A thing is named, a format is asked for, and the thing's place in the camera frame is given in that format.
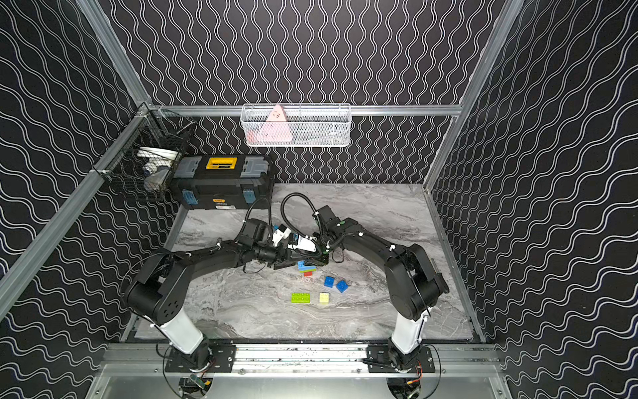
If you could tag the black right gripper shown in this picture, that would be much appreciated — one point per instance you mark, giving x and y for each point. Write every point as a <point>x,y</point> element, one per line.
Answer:
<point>312,257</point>

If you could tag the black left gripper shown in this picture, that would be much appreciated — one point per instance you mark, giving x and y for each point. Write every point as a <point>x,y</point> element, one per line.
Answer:
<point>282,254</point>

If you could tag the light blue lego plate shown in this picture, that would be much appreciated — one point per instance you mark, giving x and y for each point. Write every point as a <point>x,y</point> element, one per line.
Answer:
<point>302,267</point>

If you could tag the lime green long lego brick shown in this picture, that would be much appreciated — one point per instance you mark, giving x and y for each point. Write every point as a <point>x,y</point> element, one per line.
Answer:
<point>300,298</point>

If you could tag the pale green small lego brick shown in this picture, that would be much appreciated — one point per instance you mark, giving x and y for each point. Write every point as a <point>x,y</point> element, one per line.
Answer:
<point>324,298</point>

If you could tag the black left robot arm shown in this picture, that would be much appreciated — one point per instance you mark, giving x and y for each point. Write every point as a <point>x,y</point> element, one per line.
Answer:
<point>159,290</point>

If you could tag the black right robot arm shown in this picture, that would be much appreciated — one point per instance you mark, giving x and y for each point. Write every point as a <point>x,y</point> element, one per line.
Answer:
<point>414,284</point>

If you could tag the black deli toolbox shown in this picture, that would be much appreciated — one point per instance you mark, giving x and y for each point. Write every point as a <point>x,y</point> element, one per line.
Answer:
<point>224,182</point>

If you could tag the pink triangle card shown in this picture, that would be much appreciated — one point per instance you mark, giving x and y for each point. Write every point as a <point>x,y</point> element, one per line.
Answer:
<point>275,130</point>

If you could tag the white roll in basket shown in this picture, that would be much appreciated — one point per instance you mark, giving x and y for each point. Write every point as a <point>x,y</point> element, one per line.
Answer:
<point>156,158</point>

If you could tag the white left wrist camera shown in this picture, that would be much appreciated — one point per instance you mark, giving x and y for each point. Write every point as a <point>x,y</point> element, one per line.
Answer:
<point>280,232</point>

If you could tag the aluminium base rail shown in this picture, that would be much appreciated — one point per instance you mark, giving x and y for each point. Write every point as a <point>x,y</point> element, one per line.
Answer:
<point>331,360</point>

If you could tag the clear plastic wall basket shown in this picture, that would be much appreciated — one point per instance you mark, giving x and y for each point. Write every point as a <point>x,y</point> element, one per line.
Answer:
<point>312,125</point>

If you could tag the black wire wall basket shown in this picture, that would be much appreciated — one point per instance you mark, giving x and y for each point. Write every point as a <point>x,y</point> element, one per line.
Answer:
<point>124,174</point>

